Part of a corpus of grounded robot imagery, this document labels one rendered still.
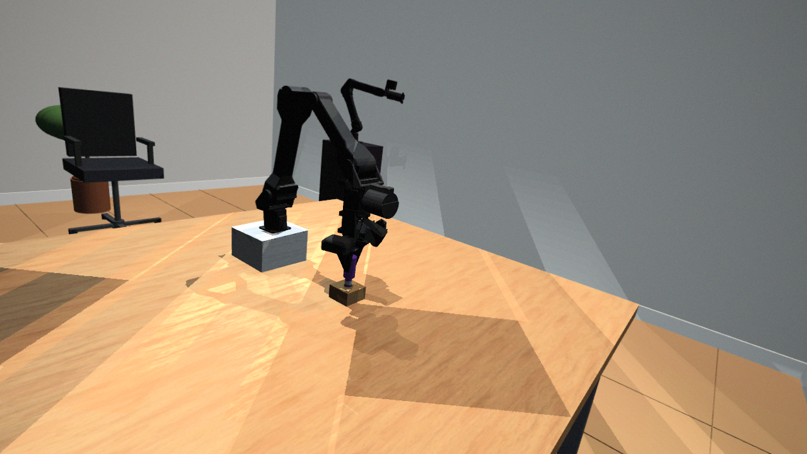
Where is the purple marker cap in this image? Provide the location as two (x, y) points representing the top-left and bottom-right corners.
(343, 254), (357, 279)

